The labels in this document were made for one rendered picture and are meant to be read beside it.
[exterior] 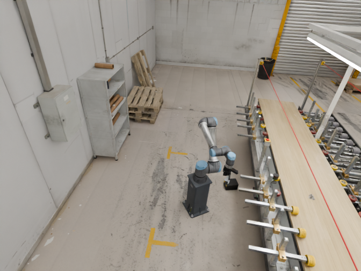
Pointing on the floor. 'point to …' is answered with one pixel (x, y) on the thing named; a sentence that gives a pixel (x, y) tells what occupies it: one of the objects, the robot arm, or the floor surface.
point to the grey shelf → (89, 101)
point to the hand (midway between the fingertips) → (228, 179)
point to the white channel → (328, 30)
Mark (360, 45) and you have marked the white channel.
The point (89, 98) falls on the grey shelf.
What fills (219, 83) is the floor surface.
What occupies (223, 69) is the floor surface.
